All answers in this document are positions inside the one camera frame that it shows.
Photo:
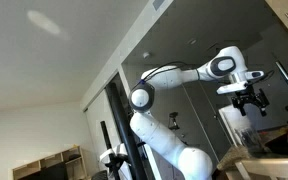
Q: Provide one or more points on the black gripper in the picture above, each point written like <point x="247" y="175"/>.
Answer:
<point x="250" y="96"/>

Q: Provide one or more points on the wooden chair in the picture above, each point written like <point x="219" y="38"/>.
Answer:
<point x="259" y="169"/>

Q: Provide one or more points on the wooden shelf unit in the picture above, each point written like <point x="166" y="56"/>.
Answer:
<point x="65" y="165"/>

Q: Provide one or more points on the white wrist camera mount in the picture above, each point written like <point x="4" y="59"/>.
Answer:
<point x="238" y="81"/>

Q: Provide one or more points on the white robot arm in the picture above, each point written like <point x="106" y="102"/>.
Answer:
<point x="194" y="163"/>

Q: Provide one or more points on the clear plastic cup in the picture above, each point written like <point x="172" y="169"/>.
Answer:
<point x="250" y="139"/>

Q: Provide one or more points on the black plastic plate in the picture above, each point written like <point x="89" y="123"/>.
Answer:
<point x="279" y="145"/>

